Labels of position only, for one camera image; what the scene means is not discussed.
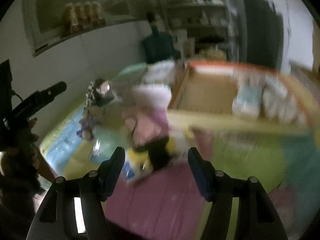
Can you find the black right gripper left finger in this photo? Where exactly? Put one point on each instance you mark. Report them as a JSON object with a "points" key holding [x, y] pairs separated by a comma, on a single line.
{"points": [[95, 188]]}

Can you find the green plastic bagged cloth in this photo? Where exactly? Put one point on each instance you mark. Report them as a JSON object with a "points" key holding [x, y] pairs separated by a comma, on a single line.
{"points": [[105, 141]]}

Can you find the floral tissue pack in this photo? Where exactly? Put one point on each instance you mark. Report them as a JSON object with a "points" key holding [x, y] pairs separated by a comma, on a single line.
{"points": [[160, 72]]}

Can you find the leopard print plush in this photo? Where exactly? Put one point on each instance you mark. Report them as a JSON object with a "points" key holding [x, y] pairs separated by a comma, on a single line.
{"points": [[98, 94]]}

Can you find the white floral cloth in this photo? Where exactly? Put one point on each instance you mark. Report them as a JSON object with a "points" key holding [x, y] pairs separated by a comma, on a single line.
{"points": [[279, 105]]}

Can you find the bear doll purple dress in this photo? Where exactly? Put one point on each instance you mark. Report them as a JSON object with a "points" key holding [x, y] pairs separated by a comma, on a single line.
{"points": [[87, 122]]}

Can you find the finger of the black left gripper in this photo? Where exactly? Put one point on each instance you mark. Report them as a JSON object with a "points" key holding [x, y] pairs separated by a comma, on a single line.
{"points": [[33, 103]]}

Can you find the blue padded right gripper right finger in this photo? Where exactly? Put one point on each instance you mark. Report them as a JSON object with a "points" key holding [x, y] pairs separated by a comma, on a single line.
{"points": [[257, 217]]}

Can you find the metal shelf rack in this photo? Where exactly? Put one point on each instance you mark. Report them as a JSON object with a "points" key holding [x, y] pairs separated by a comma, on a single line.
{"points": [[209, 22]]}

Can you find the dark refrigerator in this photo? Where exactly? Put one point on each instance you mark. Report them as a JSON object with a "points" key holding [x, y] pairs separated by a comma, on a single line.
{"points": [[265, 33]]}

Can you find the left hand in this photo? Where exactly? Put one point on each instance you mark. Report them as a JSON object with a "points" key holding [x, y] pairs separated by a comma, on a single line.
{"points": [[33, 150]]}

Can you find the pale green towel pack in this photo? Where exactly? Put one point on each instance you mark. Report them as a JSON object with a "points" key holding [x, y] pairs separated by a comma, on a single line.
{"points": [[247, 103]]}

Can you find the pink cloth pack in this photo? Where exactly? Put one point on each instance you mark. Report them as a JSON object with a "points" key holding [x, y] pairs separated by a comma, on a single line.
{"points": [[144, 113]]}

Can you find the green tissue box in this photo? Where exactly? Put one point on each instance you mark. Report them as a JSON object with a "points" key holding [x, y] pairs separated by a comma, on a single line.
{"points": [[133, 72]]}

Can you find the orange drink bottles row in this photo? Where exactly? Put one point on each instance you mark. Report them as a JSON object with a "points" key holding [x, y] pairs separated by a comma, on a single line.
{"points": [[78, 17]]}

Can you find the orange rimmed cardboard tray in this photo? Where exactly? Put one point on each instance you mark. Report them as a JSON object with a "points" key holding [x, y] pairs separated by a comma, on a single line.
{"points": [[234, 96]]}

